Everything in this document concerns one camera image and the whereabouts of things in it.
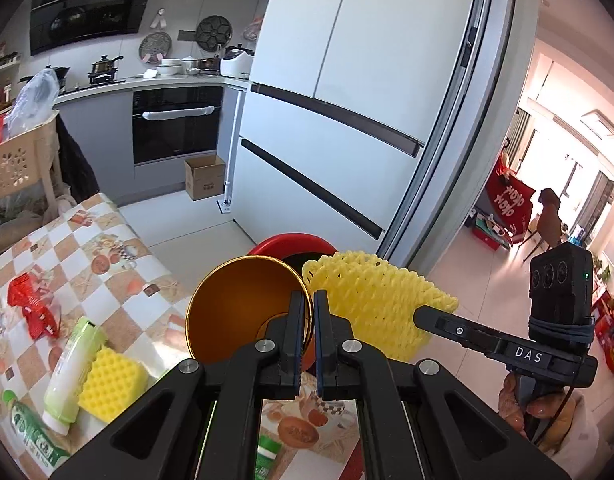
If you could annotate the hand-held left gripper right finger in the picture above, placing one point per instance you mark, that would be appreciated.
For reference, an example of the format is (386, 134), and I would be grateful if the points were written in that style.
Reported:
(324, 355)

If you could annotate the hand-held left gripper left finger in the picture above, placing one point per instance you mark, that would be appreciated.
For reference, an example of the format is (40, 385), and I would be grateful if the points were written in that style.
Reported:
(294, 355)

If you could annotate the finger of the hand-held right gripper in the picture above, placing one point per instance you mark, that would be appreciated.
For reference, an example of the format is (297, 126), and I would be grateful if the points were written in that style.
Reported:
(459, 330)

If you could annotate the yellow foam fruit net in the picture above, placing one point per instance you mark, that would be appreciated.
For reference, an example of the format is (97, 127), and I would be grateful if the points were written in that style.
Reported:
(377, 305)

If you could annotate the black trash bin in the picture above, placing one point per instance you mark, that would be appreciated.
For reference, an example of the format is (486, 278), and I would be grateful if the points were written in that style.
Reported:
(292, 265)

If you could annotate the red wrapper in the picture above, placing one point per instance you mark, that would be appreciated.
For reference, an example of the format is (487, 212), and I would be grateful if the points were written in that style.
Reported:
(29, 300)

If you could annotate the person's right hand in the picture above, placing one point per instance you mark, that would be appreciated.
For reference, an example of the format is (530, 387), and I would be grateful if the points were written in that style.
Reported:
(509, 402)

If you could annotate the red printed carton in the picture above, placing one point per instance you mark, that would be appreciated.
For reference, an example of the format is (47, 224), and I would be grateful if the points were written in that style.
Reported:
(609, 335)

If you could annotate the brown chair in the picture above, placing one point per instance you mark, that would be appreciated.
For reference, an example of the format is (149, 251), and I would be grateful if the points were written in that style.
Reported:
(549, 215)

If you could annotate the red gift box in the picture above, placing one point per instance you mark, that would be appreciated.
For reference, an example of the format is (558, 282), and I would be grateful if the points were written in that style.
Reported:
(487, 238)

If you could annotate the red printed banner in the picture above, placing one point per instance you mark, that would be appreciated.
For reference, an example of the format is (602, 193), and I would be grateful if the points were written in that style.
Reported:
(509, 200)

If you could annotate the green white packet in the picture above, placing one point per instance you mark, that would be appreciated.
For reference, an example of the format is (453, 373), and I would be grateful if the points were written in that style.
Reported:
(267, 460)

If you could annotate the red plastic chair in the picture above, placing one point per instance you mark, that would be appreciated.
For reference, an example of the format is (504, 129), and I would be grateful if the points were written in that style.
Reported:
(287, 242)

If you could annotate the yellow-green sponge block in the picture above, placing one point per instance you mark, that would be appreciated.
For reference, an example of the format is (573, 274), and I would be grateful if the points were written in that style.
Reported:
(112, 382)

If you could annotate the cardboard box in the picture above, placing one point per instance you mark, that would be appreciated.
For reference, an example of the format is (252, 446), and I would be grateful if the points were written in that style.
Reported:
(204, 180)

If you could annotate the white mop pole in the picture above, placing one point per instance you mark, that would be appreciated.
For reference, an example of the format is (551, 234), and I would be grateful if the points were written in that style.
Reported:
(234, 145)

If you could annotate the light green tube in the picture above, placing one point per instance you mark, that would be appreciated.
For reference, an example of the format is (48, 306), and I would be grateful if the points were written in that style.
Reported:
(72, 365)

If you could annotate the black built-in oven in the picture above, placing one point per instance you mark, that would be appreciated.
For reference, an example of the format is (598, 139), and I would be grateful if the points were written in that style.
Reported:
(177, 125)

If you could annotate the white refrigerator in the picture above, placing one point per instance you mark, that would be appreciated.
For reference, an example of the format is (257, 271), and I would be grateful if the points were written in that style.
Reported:
(362, 85)

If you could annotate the green printed tube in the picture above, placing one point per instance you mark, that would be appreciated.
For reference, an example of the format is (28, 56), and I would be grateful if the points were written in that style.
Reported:
(32, 440)

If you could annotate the dark jacket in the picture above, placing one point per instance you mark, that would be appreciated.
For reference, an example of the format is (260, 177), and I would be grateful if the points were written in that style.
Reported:
(77, 160)

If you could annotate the grey kitchen counter cabinet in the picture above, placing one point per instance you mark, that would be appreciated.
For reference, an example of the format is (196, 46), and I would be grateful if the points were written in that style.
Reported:
(102, 135)

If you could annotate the white rice cooker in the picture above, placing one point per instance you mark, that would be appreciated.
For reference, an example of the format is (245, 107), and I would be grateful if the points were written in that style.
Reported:
(237, 62)

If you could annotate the dark cooking pot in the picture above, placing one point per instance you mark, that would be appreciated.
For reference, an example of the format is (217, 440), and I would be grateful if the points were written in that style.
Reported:
(210, 64)

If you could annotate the steel lidded pot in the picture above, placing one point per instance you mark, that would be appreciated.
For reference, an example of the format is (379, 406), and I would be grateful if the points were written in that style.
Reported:
(192, 65)

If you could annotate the translucent plastic bag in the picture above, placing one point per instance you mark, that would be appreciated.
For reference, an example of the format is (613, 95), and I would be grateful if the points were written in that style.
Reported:
(17, 215)

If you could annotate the white ceramic pot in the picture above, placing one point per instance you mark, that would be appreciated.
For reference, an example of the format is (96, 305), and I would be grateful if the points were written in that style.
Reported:
(169, 68)

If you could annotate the dark round flower trivet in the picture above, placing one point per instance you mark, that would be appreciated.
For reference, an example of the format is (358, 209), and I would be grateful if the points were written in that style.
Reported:
(213, 33)

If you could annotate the grey round trivet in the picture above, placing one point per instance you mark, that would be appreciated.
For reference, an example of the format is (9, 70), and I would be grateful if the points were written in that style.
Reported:
(155, 47)

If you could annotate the beige plastic chair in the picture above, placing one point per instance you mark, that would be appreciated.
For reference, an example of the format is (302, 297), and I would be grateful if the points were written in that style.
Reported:
(12, 170)

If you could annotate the bluish clear plastic bag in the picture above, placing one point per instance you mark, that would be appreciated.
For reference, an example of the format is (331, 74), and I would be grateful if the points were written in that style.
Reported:
(32, 102)

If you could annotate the black range hood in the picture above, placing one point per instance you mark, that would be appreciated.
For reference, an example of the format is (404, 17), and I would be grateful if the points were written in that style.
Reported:
(92, 10)

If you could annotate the grey sliding door frame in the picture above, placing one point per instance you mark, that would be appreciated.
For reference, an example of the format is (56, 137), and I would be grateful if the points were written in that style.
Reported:
(487, 110)

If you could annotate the dark wall socket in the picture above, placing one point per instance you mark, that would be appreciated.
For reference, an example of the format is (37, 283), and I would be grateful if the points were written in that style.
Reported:
(186, 35)

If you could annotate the white wall hook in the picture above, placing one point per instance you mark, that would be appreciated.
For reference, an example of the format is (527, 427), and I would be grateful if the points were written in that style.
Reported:
(159, 18)

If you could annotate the wall shelf with jars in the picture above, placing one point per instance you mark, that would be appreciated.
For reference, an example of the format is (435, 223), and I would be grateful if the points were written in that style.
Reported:
(2, 60)

